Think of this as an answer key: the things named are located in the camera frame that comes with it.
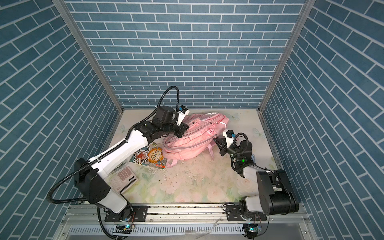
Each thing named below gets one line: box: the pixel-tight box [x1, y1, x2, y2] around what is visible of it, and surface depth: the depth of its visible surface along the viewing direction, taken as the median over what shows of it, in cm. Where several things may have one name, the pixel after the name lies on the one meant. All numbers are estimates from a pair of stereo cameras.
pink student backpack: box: [162, 112, 229, 167], surface depth 80 cm
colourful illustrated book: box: [129, 142, 168, 171], surface depth 93 cm
